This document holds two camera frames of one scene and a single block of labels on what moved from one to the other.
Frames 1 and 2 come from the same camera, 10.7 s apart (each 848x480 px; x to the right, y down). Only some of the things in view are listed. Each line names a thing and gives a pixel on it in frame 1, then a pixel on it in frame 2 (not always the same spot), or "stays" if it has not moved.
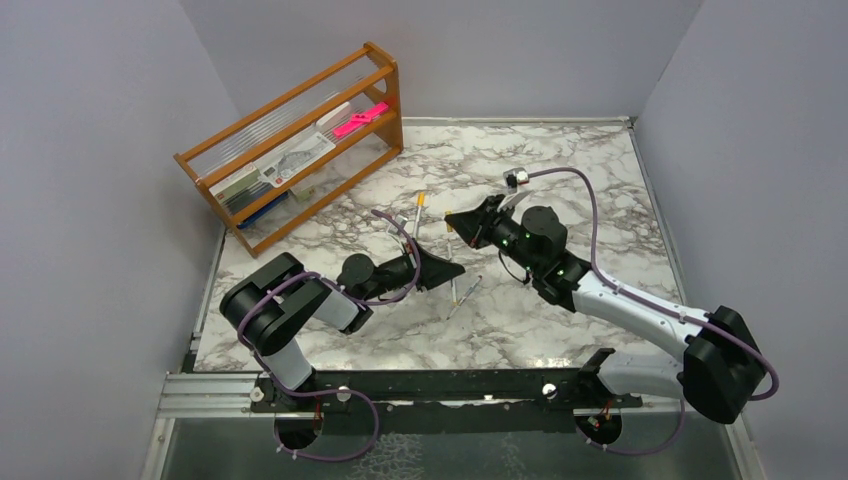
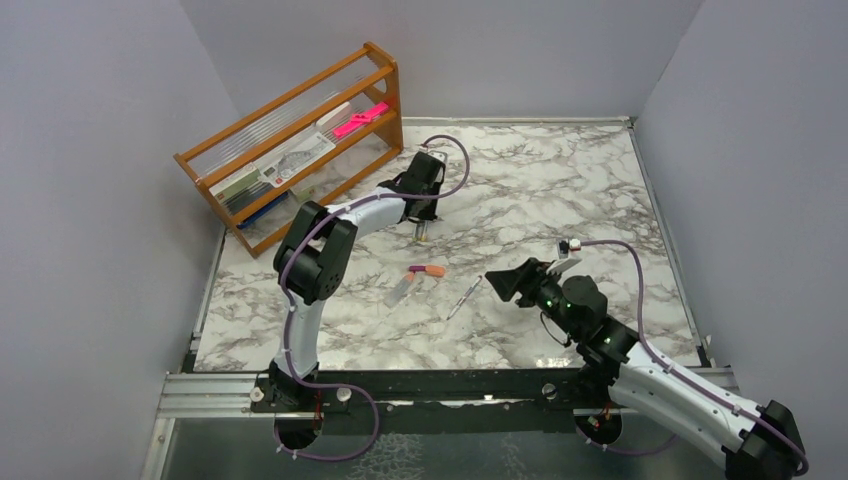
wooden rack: [278, 168] stays
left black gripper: [437, 269] → [428, 213]
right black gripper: [469, 223] → [525, 278]
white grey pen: [462, 301] stays
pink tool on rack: [360, 119] stays
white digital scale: [288, 162] stays
